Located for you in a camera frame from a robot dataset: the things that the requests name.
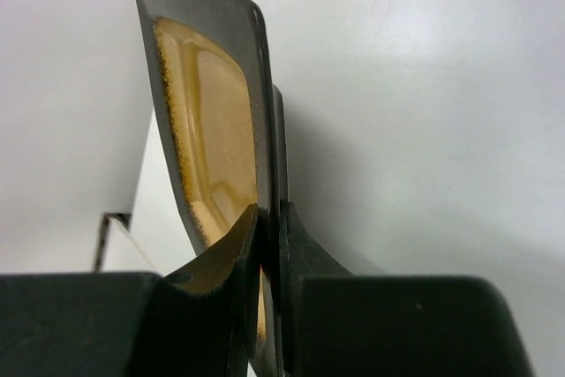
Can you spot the yellow square black-rimmed plate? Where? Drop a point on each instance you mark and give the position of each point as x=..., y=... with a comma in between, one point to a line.
x=214, y=105

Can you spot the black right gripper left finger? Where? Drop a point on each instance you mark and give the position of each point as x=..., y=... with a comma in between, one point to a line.
x=110, y=324

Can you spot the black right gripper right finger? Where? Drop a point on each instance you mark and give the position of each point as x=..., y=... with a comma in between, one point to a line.
x=335, y=323

